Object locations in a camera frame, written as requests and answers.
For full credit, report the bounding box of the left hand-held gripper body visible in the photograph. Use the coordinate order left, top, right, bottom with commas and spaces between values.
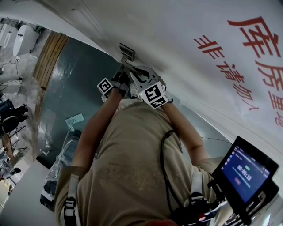
96, 72, 131, 102

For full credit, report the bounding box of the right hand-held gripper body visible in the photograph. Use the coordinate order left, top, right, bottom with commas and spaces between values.
132, 76, 173, 109

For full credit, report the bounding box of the white door with red sign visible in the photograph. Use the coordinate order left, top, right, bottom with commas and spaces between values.
84, 0, 283, 155

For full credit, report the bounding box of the person's left forearm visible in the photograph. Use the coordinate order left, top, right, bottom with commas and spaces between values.
70, 90, 121, 168

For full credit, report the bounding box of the person's right forearm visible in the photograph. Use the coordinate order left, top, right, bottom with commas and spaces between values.
163, 102, 205, 165

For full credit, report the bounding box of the person's right shoe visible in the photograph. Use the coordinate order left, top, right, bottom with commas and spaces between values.
129, 83, 139, 99

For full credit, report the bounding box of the flat mop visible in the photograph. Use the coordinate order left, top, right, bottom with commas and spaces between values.
53, 113, 85, 179

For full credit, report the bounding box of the wooden slat ramp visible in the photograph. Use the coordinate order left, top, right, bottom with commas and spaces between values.
33, 32, 69, 90

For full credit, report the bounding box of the person's light shirt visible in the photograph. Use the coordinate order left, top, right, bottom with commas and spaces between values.
54, 98, 235, 226

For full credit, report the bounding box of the paper sign with red lettering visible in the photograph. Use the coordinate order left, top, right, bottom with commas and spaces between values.
190, 13, 283, 133

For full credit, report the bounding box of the white toilet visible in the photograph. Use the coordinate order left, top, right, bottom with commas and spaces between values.
12, 25, 38, 57
0, 23, 13, 48

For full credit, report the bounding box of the black chest-mounted monitor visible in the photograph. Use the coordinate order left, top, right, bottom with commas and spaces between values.
211, 136, 280, 219

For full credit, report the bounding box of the black suitcase with white tags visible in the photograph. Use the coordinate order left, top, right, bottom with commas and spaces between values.
39, 181, 57, 210

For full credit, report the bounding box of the black cable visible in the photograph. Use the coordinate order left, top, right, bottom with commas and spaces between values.
160, 130, 184, 212

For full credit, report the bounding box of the wooden table with wire legs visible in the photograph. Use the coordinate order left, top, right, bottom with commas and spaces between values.
0, 125, 26, 164

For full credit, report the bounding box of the white harness strap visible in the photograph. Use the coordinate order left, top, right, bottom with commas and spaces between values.
64, 174, 80, 226

